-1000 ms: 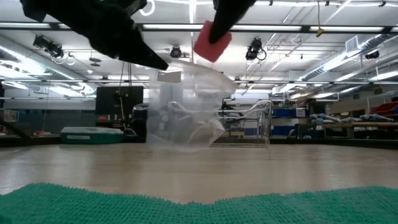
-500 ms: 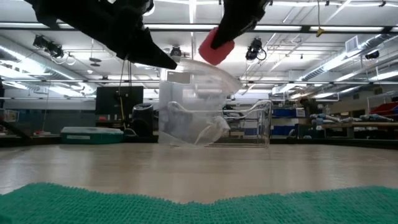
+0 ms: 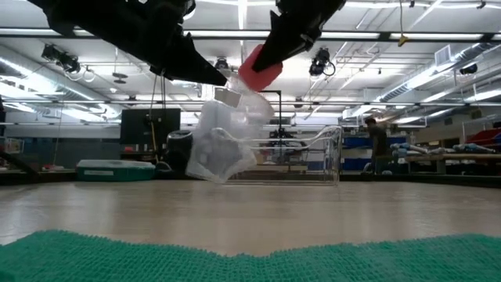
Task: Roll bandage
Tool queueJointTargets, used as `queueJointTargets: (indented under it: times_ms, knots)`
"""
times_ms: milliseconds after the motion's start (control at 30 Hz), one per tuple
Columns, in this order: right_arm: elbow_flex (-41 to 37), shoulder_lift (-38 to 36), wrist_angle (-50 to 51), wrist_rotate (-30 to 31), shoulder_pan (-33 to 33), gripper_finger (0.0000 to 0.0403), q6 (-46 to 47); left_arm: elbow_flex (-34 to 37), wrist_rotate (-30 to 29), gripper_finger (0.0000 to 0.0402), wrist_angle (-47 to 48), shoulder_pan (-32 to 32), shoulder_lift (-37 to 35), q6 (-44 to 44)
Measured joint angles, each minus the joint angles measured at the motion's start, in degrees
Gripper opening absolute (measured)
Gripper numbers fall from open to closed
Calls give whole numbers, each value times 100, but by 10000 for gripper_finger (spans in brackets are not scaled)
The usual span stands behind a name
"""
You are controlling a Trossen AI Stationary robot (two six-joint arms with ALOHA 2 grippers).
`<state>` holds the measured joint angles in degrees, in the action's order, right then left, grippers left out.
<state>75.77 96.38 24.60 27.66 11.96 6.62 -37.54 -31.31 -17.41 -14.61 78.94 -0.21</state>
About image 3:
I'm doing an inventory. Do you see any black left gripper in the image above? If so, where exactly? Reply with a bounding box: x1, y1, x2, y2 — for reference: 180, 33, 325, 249
89, 0, 228, 87

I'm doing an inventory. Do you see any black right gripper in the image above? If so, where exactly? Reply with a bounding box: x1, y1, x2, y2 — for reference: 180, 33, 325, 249
252, 0, 348, 74

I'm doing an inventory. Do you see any pink elastic bandage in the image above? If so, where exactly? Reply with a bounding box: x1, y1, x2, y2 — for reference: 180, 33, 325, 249
237, 43, 283, 93

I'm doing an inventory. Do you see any clear plastic bag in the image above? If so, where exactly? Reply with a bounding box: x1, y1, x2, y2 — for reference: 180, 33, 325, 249
186, 76, 275, 184

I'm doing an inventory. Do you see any clear plastic bin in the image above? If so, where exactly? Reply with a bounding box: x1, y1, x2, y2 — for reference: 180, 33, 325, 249
211, 125, 342, 186

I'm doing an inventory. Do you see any green elastic bandage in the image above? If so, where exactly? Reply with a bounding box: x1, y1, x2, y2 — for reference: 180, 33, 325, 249
0, 230, 501, 282

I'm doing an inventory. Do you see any black background robot rig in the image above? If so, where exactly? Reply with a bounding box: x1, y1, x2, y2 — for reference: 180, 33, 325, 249
260, 89, 298, 141

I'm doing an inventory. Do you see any black monitor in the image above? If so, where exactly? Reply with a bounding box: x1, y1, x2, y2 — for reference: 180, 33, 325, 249
120, 108, 182, 146

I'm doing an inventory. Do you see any yellow hanging hook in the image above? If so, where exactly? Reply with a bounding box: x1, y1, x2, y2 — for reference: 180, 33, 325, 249
397, 0, 409, 48

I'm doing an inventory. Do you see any blue storage bin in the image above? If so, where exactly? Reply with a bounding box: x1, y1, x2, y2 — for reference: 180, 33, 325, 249
341, 156, 371, 172
342, 135, 408, 149

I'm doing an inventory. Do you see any teal printed box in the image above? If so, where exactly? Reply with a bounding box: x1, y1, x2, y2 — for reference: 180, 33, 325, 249
76, 159, 157, 182

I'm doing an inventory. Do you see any person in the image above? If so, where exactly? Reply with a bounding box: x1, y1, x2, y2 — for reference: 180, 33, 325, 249
363, 117, 389, 174

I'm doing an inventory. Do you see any wooden workbench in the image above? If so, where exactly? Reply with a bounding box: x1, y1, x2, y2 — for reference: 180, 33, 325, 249
406, 151, 501, 175

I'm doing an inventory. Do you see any red storage bin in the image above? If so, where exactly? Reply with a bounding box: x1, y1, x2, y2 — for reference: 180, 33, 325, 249
465, 128, 501, 146

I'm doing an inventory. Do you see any hanging black cable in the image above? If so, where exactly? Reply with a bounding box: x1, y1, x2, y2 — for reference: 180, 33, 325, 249
148, 74, 170, 161

